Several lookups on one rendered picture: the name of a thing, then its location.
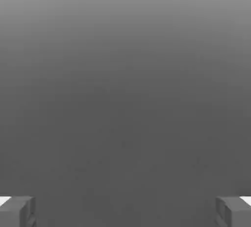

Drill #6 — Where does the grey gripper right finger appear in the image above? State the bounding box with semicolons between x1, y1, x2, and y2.
215;195;251;227

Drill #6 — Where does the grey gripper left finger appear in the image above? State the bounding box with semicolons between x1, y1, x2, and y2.
0;195;37;227

